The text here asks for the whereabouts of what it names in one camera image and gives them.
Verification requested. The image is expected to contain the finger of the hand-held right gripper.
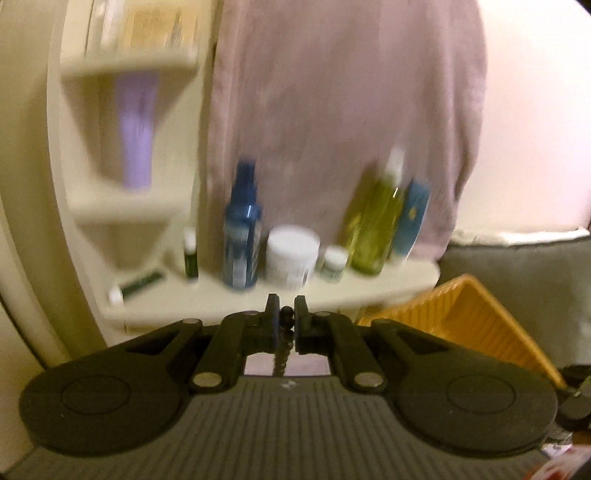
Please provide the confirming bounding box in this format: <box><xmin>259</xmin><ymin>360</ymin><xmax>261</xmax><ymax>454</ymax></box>
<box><xmin>556</xmin><ymin>364</ymin><xmax>591</xmax><ymax>402</ymax></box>

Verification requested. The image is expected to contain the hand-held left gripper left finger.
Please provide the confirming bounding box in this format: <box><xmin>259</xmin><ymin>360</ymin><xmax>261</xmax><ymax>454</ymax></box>
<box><xmin>122</xmin><ymin>293</ymin><xmax>281</xmax><ymax>393</ymax></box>

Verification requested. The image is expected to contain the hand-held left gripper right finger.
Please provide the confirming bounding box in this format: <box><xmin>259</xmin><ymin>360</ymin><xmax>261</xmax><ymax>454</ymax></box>
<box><xmin>294</xmin><ymin>295</ymin><xmax>445</xmax><ymax>393</ymax></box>

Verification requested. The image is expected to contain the dark bead bracelet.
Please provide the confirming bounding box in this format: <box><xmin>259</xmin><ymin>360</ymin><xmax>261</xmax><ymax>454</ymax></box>
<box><xmin>272</xmin><ymin>305</ymin><xmax>296</xmax><ymax>378</ymax></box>

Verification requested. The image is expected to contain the orange plastic tray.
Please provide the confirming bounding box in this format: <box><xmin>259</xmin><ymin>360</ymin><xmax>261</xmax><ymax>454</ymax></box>
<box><xmin>355</xmin><ymin>273</ymin><xmax>568</xmax><ymax>391</ymax></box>

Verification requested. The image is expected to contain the red printed cloth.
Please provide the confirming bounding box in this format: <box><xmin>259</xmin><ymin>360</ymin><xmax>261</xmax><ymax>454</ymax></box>
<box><xmin>536</xmin><ymin>434</ymin><xmax>591</xmax><ymax>480</ymax></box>

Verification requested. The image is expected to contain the white cream jar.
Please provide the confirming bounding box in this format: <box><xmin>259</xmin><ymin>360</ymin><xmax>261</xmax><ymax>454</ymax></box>
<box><xmin>265</xmin><ymin>225</ymin><xmax>321</xmax><ymax>291</ymax></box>

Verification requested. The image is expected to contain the small green-labelled jar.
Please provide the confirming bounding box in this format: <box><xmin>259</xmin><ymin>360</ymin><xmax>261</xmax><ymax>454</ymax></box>
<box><xmin>320</xmin><ymin>246</ymin><xmax>349</xmax><ymax>283</ymax></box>

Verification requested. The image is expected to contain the cream corner shelf unit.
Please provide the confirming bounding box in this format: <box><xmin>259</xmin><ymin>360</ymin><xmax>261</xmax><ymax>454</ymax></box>
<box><xmin>46</xmin><ymin>0</ymin><xmax>441</xmax><ymax>333</ymax></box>

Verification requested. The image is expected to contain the blue spray bottle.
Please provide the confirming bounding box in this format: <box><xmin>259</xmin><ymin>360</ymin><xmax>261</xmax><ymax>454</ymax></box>
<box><xmin>222</xmin><ymin>159</ymin><xmax>263</xmax><ymax>291</ymax></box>

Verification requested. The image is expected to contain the grey cushion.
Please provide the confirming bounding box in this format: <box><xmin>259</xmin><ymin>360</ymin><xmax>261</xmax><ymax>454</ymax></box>
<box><xmin>438</xmin><ymin>231</ymin><xmax>591</xmax><ymax>370</ymax></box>

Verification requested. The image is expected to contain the green spray bottle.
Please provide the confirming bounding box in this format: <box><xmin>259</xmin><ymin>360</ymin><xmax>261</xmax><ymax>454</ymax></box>
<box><xmin>348</xmin><ymin>148</ymin><xmax>407</xmax><ymax>276</ymax></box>

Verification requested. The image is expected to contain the dark green tube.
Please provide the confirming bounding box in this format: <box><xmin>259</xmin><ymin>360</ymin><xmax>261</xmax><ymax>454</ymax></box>
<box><xmin>107</xmin><ymin>270</ymin><xmax>167</xmax><ymax>305</ymax></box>

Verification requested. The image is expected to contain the blue and white tube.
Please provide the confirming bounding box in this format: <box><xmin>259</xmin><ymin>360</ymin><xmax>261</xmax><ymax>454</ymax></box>
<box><xmin>390</xmin><ymin>178</ymin><xmax>432</xmax><ymax>259</ymax></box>

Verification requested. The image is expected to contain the mauve hanging towel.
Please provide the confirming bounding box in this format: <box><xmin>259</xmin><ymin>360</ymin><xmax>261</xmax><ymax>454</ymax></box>
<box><xmin>205</xmin><ymin>0</ymin><xmax>489</xmax><ymax>278</ymax></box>

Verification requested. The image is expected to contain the purple tube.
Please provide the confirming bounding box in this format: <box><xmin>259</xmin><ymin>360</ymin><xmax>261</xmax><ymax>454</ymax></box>
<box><xmin>113</xmin><ymin>74</ymin><xmax>160</xmax><ymax>190</ymax></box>

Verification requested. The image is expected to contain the tan cardboard box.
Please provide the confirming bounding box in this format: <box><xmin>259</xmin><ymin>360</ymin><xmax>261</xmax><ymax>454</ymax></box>
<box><xmin>127</xmin><ymin>7</ymin><xmax>197</xmax><ymax>49</ymax></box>

